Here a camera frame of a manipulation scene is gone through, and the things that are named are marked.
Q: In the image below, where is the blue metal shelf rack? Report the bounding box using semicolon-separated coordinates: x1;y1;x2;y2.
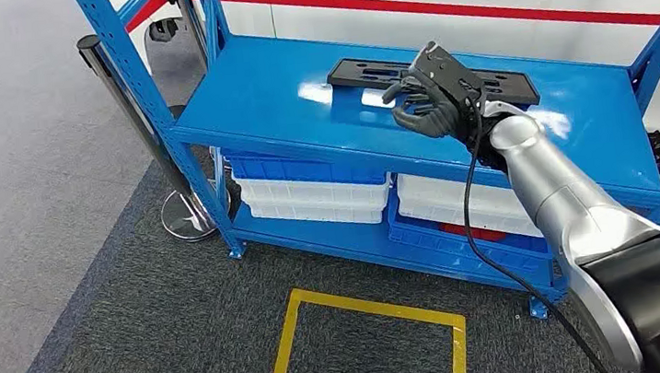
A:
71;0;660;367

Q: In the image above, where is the white plastic bin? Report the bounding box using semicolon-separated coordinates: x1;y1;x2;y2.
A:
242;186;389;239
394;158;547;254
232;159;397;227

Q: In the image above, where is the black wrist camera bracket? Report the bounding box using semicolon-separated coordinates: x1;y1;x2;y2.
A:
405;36;487;113

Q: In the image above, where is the long black plastic part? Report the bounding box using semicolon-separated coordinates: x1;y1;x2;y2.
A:
324;37;542;128

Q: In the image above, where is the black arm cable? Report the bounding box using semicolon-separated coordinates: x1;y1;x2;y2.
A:
450;79;615;373

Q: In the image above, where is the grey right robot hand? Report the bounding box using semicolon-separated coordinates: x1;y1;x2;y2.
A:
380;68;482;148

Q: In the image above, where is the blue plastic bin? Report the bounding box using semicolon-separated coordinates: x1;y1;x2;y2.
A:
222;132;394;202
383;177;556;290

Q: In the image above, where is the chrome stanchion post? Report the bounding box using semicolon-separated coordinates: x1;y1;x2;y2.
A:
75;21;238;253
171;0;214;74

